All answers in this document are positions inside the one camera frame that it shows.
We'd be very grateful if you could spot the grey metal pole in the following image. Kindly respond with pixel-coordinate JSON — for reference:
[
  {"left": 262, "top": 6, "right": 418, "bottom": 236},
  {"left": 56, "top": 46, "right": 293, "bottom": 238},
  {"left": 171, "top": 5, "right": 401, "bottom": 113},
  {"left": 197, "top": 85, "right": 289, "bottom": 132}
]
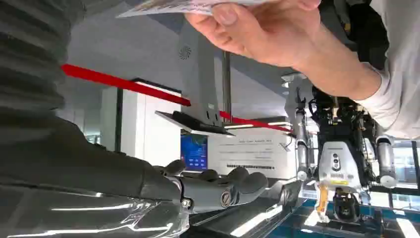
[{"left": 222, "top": 51, "right": 232, "bottom": 123}]

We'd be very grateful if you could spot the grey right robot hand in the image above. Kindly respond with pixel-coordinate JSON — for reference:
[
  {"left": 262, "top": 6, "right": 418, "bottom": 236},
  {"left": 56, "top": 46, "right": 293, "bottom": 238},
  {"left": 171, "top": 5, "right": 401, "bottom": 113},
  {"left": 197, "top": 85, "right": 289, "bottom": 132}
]
[{"left": 0, "top": 108, "right": 303, "bottom": 238}]

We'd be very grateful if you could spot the red barrier strip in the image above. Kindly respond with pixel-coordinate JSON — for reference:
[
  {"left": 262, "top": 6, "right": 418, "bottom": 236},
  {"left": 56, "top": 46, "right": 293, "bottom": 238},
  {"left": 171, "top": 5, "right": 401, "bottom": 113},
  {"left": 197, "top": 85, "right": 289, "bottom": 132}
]
[{"left": 61, "top": 63, "right": 293, "bottom": 134}]

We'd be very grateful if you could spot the ribbed grey right arm sleeve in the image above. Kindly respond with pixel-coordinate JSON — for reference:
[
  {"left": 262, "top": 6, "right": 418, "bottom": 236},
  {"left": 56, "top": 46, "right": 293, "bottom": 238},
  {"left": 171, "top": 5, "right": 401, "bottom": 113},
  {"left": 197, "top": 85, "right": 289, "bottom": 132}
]
[{"left": 0, "top": 0, "right": 87, "bottom": 114}]

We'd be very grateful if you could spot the silver black humanoid robot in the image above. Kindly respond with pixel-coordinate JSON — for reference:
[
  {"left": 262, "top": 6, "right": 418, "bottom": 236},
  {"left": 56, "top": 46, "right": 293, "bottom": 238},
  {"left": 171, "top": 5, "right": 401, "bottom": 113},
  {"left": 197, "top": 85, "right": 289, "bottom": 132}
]
[{"left": 284, "top": 73, "right": 400, "bottom": 226}]

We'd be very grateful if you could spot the white kiosk stand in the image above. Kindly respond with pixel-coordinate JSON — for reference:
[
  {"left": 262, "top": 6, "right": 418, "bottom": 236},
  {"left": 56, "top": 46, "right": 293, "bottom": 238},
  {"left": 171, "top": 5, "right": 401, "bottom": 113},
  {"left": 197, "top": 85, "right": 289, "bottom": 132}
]
[{"left": 155, "top": 23, "right": 236, "bottom": 137}]

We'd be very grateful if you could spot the person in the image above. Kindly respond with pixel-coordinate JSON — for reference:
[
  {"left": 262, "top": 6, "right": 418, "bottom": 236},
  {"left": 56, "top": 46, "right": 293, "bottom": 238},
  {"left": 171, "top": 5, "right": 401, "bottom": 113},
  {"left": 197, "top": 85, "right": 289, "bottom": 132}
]
[{"left": 319, "top": 0, "right": 420, "bottom": 141}]

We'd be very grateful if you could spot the person's hand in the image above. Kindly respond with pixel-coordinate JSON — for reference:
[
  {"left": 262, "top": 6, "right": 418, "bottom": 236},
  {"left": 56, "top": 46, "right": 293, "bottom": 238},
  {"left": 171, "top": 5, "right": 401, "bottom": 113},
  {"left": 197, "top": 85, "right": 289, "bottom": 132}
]
[{"left": 184, "top": 0, "right": 329, "bottom": 69}]

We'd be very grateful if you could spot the blue display screen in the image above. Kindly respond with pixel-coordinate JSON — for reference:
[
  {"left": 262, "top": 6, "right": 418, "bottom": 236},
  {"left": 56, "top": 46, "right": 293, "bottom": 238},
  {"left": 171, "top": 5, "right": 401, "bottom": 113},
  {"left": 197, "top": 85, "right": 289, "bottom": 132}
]
[{"left": 180, "top": 132, "right": 210, "bottom": 172}]

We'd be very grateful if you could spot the white printed sign board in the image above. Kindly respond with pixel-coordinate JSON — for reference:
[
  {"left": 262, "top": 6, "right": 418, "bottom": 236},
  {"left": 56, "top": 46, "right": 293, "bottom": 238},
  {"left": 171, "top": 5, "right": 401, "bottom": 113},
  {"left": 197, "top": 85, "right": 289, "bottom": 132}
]
[{"left": 207, "top": 126, "right": 298, "bottom": 180}]

